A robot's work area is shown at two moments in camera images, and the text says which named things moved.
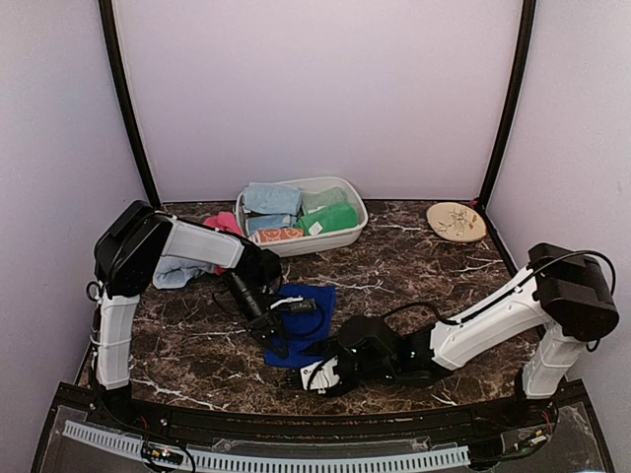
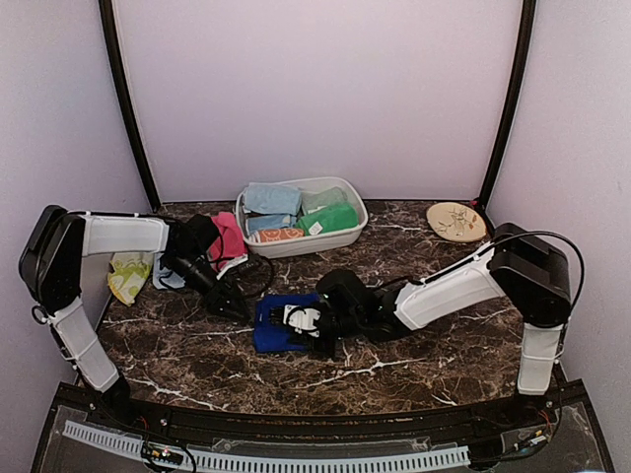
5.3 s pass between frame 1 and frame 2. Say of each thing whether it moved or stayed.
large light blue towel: stayed
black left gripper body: moved
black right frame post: stayed
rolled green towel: stayed
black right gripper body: moved
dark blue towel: moved
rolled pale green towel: stayed
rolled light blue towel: stayed
